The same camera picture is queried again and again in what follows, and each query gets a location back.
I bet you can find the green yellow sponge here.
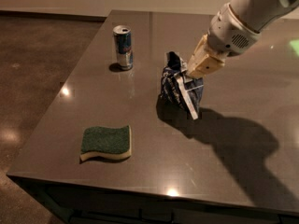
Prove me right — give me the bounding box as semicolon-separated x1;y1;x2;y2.
80;125;132;161

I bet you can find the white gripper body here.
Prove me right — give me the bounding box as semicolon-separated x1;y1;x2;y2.
207;3;260;56

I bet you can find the blue silver energy drink can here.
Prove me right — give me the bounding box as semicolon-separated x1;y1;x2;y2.
113;25;133;70

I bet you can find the blue chip bag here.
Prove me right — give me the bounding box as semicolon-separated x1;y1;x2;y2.
160;51;204;119

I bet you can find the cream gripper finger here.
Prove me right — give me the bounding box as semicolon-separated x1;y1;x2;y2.
189;35;207;63
186;47;228;78

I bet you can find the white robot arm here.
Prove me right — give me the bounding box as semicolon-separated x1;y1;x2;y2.
186;0;299;78

